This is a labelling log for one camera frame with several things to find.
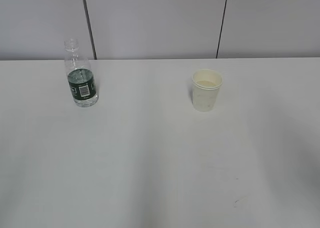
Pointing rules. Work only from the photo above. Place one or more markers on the white paper cup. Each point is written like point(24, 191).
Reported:
point(205, 88)

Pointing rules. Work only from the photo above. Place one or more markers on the clear green-label water bottle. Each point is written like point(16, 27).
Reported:
point(79, 75)

